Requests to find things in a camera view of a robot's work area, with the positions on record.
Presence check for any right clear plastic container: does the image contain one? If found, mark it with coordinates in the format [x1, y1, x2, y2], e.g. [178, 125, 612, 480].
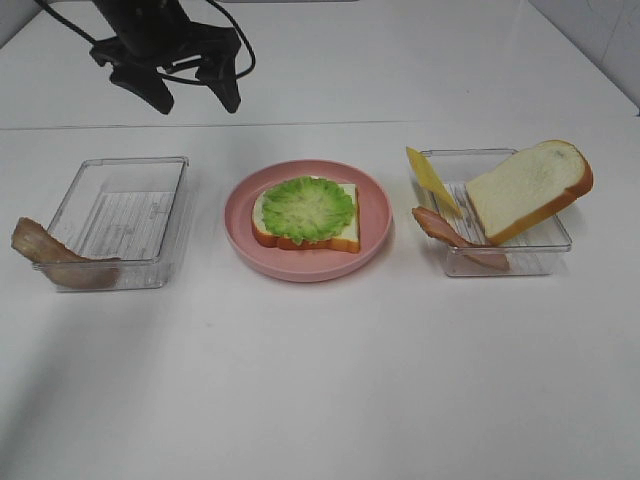
[414, 148, 572, 277]

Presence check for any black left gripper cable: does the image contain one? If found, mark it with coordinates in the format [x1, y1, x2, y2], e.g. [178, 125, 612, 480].
[34, 0, 257, 86]

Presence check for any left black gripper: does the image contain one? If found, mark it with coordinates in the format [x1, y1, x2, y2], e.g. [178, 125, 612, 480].
[90, 1, 241, 115]

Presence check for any yellow cheese slice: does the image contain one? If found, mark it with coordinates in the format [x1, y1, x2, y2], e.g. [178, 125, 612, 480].
[405, 147, 462, 217]

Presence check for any clear plastic container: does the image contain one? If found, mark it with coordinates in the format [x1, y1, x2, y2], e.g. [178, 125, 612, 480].
[414, 148, 572, 277]
[33, 156, 191, 292]

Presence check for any bacon strip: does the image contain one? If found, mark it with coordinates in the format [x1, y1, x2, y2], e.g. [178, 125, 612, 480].
[11, 217, 120, 290]
[412, 206, 510, 271]

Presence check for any bread slice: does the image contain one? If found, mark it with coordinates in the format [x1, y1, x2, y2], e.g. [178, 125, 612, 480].
[251, 183, 360, 253]
[465, 140, 594, 245]

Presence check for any left clear plastic container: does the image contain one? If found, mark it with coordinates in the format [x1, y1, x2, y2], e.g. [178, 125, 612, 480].
[33, 156, 191, 292]

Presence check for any green lettuce leaf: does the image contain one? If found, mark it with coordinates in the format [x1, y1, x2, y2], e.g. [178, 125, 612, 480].
[257, 176, 356, 245]

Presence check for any pink round plate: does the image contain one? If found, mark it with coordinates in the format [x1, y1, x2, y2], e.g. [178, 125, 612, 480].
[224, 160, 393, 282]

